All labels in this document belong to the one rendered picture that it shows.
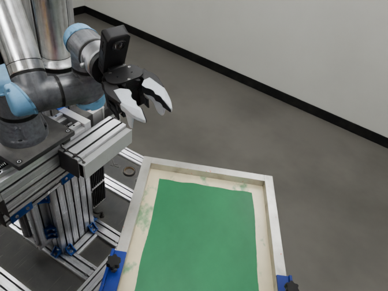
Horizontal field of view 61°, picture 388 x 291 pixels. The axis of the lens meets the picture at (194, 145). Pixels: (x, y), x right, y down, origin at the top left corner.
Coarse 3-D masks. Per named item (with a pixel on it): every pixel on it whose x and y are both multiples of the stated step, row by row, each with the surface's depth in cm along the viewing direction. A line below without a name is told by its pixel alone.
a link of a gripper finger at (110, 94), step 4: (104, 84) 60; (108, 84) 60; (108, 88) 59; (112, 88) 59; (116, 88) 59; (108, 92) 58; (112, 92) 58; (108, 96) 59; (112, 96) 57; (116, 96) 57; (112, 100) 58; (116, 100) 57; (120, 108) 57
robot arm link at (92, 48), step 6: (90, 42) 68; (96, 42) 68; (84, 48) 68; (90, 48) 67; (96, 48) 67; (84, 54) 68; (90, 54) 66; (84, 60) 68; (90, 60) 66; (84, 66) 69
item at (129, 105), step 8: (120, 88) 59; (120, 96) 57; (128, 96) 57; (120, 104) 56; (128, 104) 56; (136, 104) 56; (128, 112) 56; (136, 112) 55; (128, 120) 60; (144, 120) 55
